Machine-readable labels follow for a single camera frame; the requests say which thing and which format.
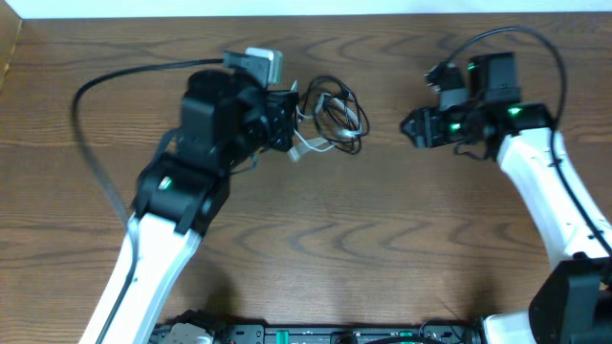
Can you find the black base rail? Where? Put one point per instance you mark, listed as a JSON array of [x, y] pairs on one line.
[[202, 327]]

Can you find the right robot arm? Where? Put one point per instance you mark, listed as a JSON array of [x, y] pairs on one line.
[[483, 105]]

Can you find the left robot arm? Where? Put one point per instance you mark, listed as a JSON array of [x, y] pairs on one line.
[[225, 119]]

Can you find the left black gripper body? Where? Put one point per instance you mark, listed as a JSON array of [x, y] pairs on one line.
[[280, 120]]

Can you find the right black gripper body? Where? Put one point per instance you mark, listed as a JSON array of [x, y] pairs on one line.
[[452, 126]]

